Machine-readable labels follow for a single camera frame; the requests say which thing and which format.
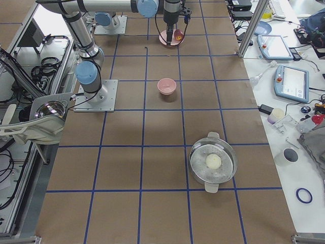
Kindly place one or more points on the near blue teach pendant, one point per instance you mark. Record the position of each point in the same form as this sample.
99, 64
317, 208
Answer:
291, 83

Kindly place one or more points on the white paper cup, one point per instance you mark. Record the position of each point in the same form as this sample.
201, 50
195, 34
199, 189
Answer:
286, 157

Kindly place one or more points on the blue plate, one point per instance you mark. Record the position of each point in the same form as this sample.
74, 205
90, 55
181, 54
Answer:
263, 28

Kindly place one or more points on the pink bowl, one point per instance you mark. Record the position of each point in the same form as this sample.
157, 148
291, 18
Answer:
166, 86

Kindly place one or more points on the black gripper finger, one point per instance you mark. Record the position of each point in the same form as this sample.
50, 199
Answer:
168, 37

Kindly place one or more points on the aluminium frame post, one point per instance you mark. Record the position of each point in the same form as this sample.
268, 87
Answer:
257, 15

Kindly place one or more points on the steel steamer pot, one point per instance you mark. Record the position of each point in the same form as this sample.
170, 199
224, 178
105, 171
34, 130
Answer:
212, 178

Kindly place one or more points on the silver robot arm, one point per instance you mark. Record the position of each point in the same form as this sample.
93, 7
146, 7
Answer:
88, 72
171, 11

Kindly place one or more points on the light bulb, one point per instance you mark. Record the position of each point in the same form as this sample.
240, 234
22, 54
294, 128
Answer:
254, 80

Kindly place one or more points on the glass pot lid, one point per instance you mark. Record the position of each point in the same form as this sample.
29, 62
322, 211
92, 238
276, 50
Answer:
51, 108

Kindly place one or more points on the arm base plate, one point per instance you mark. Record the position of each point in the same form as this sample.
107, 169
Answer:
103, 101
107, 25

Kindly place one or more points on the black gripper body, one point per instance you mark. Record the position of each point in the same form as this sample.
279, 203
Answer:
169, 14

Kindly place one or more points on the red apple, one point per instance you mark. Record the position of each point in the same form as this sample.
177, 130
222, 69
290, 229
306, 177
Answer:
178, 35

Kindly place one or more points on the white steamed bun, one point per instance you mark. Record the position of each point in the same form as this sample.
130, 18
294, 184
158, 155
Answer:
213, 161

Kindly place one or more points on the far blue teach pendant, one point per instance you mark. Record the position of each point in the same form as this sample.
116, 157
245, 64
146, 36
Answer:
273, 47

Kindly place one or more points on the purple white cup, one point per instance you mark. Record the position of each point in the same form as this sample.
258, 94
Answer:
275, 115

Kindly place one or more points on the pink plate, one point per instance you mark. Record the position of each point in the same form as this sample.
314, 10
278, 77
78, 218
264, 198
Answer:
162, 39

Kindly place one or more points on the blue teach pendant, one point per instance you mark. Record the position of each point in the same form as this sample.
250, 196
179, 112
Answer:
273, 47
291, 83

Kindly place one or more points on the black power adapter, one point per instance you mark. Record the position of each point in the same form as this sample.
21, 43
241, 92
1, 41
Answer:
265, 109

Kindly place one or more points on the grey cloth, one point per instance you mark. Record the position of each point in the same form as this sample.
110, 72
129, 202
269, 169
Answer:
313, 143

